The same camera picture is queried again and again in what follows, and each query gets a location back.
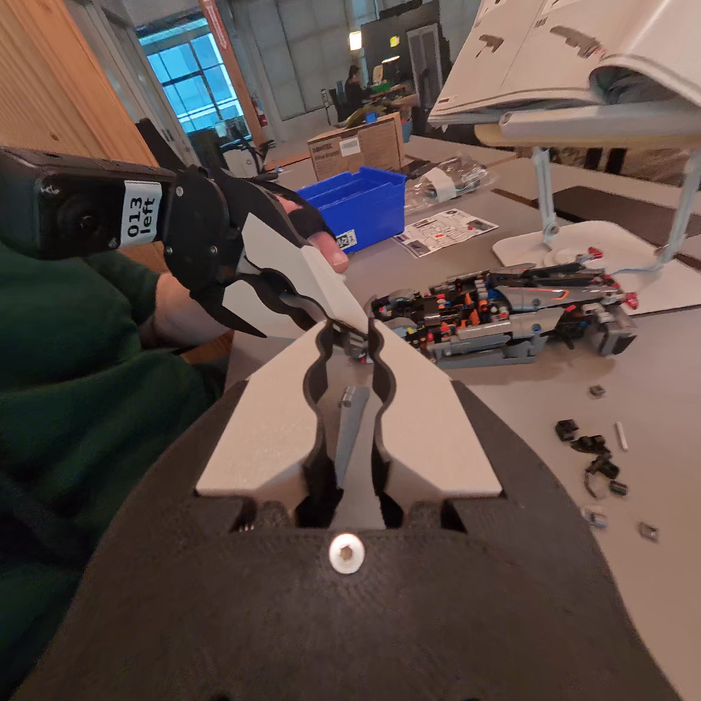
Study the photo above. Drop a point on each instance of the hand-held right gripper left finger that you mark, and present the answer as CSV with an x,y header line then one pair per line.
x,y
257,432

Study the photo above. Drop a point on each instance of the white sticker sheet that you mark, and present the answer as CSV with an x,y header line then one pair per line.
x,y
446,230

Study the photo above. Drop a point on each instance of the light grey lego connector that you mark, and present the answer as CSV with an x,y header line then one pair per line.
x,y
594,517

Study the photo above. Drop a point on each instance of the red fire extinguisher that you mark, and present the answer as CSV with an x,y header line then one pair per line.
x,y
260,112

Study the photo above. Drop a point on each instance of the window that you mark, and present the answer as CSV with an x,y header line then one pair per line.
x,y
191,76

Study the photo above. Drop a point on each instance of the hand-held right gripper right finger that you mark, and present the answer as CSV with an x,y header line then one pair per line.
x,y
438,432

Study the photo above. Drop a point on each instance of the instruction booklet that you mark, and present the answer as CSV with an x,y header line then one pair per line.
x,y
536,55

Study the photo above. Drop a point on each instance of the blue bin with white label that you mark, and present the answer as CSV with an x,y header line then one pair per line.
x,y
356,208

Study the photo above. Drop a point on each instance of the black desk mat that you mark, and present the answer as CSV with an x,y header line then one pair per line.
x,y
613,208

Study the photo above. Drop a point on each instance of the grey lego vehicle model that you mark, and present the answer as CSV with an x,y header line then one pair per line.
x,y
493,317

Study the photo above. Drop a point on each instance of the small dark grey lego piece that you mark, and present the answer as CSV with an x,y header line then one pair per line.
x,y
648,530

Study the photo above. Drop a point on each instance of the person's left hand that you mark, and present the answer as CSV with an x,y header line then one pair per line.
x,y
331,249

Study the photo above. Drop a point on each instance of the person's left forearm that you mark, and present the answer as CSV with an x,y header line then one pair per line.
x,y
175,317

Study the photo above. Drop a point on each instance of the cardboard box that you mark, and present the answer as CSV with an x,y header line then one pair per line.
x,y
359,145

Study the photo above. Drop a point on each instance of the white lego axle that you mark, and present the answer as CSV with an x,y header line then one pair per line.
x,y
621,436

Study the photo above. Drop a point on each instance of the person's green shirt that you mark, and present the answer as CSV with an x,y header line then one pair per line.
x,y
82,410

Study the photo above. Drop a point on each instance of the black partition panel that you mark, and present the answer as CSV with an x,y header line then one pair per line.
x,y
400,41

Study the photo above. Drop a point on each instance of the clear plastic parts bag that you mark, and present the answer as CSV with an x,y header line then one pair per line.
x,y
443,183

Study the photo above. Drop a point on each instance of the cluster of black lego pieces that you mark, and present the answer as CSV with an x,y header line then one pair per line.
x,y
594,446

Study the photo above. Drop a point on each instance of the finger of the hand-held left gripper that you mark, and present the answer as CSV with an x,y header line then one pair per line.
x,y
323,285
241,298

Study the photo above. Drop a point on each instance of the white book stand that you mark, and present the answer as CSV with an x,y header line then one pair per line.
x,y
547,246

